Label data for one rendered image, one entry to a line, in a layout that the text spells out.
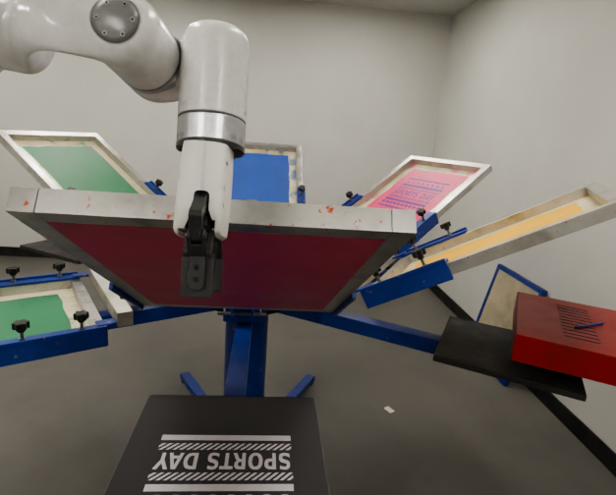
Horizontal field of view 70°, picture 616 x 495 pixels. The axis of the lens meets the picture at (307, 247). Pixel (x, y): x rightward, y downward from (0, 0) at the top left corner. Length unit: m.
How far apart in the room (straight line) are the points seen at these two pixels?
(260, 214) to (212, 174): 0.20
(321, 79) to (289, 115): 0.54
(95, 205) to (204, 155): 0.26
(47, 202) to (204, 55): 0.33
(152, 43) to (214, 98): 0.08
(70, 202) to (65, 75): 5.00
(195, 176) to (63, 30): 0.18
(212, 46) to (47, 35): 0.15
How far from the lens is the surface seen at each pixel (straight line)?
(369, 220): 0.67
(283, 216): 0.65
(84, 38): 0.51
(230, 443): 1.13
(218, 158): 0.47
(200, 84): 0.50
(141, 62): 0.50
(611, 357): 1.57
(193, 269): 0.45
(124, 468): 1.11
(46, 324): 1.78
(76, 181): 2.57
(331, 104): 5.28
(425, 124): 5.53
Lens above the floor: 1.66
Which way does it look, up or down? 15 degrees down
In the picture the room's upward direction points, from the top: 4 degrees clockwise
